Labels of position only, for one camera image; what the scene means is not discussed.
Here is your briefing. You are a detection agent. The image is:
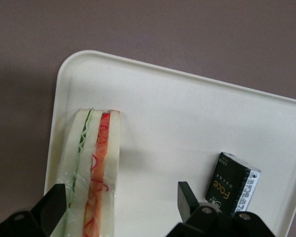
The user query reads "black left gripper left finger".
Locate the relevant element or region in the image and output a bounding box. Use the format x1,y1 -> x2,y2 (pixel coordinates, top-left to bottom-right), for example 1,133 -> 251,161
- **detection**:
30,183 -> 68,231

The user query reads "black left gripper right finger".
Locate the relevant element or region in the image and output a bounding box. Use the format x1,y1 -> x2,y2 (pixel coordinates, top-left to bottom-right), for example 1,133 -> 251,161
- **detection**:
177,181 -> 201,223

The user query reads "triangular sandwich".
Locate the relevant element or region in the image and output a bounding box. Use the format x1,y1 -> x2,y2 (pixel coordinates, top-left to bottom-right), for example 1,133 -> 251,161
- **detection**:
54,107 -> 122,237

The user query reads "beige plastic tray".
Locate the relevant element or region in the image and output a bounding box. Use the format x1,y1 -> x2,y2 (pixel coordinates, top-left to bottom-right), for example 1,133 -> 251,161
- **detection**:
41,49 -> 296,237

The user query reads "small black Face box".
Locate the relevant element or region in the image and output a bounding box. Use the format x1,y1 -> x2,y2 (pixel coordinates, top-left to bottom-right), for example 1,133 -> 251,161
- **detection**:
204,152 -> 262,215

